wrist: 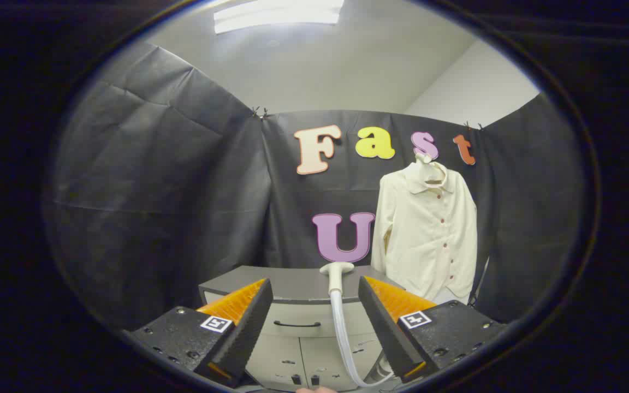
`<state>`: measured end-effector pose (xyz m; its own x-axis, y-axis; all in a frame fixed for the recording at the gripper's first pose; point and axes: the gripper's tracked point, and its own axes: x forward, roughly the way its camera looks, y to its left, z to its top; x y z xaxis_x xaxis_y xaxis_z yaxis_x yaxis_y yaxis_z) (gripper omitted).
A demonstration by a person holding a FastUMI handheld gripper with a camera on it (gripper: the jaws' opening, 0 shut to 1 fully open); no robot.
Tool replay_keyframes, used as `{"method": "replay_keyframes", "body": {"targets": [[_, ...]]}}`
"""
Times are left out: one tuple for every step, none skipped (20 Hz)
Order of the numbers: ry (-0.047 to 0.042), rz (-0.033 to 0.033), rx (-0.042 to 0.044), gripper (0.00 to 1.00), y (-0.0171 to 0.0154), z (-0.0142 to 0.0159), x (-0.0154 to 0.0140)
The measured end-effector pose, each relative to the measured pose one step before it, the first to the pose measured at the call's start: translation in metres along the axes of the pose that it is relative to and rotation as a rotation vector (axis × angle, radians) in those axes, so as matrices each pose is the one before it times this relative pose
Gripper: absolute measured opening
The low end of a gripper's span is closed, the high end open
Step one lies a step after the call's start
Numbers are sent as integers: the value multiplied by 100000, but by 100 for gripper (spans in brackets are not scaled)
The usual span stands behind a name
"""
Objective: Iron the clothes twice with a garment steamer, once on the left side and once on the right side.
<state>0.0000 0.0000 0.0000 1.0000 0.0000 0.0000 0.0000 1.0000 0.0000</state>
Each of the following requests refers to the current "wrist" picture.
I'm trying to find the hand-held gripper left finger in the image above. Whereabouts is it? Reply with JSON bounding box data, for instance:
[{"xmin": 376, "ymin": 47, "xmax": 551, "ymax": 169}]
[{"xmin": 123, "ymin": 278, "xmax": 274, "ymax": 389}]

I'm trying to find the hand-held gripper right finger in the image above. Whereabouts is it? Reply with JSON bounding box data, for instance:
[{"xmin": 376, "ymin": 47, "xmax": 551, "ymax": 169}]
[{"xmin": 358, "ymin": 276, "xmax": 509, "ymax": 383}]

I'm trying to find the cream button shirt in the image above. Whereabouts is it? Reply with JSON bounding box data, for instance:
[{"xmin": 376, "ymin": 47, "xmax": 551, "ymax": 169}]
[{"xmin": 370, "ymin": 158, "xmax": 479, "ymax": 305}]

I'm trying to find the white clothes hanger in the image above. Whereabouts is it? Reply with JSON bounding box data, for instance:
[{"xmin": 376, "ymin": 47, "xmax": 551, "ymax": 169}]
[{"xmin": 416, "ymin": 152, "xmax": 446, "ymax": 189}]

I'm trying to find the white cabinet with grey top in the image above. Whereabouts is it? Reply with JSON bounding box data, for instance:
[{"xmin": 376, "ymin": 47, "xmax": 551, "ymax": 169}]
[{"xmin": 199, "ymin": 265, "xmax": 408, "ymax": 391}]

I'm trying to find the backdrop stand pole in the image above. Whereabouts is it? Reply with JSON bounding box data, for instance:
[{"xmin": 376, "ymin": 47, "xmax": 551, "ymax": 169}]
[{"xmin": 470, "ymin": 257, "xmax": 491, "ymax": 305}]

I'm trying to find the black backdrop cloth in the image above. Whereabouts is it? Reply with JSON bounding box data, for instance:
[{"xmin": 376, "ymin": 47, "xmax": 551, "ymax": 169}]
[{"xmin": 44, "ymin": 41, "xmax": 585, "ymax": 328}]

